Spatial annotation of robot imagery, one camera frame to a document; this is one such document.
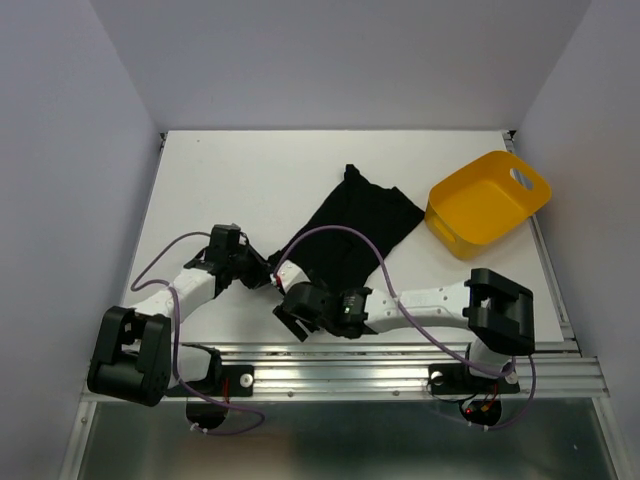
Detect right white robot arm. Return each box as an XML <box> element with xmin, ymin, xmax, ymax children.
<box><xmin>272</xmin><ymin>261</ymin><xmax>535</xmax><ymax>390</ymax></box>

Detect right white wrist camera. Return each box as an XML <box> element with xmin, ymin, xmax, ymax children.
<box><xmin>274</xmin><ymin>260</ymin><xmax>309</xmax><ymax>294</ymax></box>

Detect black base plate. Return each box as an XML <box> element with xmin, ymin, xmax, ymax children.
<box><xmin>188</xmin><ymin>364</ymin><xmax>255</xmax><ymax>398</ymax></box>
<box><xmin>427</xmin><ymin>363</ymin><xmax>521</xmax><ymax>397</ymax></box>

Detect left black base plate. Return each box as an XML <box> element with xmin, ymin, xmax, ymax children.
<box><xmin>188</xmin><ymin>364</ymin><xmax>255</xmax><ymax>398</ymax></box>

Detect aluminium mounting rail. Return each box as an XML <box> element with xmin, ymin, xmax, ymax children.
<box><xmin>79</xmin><ymin>341</ymin><xmax>611</xmax><ymax>401</ymax></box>

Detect yellow plastic basket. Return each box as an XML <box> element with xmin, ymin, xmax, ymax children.
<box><xmin>425</xmin><ymin>150</ymin><xmax>552</xmax><ymax>260</ymax></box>

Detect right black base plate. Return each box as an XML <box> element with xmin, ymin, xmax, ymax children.
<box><xmin>427</xmin><ymin>363</ymin><xmax>521</xmax><ymax>397</ymax></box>

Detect black t shirt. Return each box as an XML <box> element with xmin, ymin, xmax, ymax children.
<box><xmin>287</xmin><ymin>164</ymin><xmax>424</xmax><ymax>293</ymax></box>

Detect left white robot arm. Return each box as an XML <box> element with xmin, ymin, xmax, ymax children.
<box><xmin>87</xmin><ymin>224</ymin><xmax>269</xmax><ymax>406</ymax></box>

